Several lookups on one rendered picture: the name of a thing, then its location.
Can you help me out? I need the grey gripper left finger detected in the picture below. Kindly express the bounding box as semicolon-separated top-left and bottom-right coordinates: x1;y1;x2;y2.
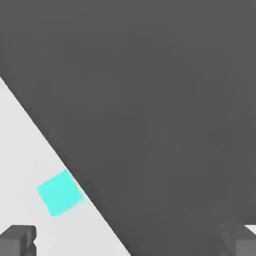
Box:
0;224;38;256

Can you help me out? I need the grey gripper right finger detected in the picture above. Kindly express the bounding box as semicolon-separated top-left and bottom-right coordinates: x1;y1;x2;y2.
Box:
217;223;256;256

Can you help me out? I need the small cyan cube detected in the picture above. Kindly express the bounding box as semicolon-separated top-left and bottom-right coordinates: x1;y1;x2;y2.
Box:
36;168;85;218

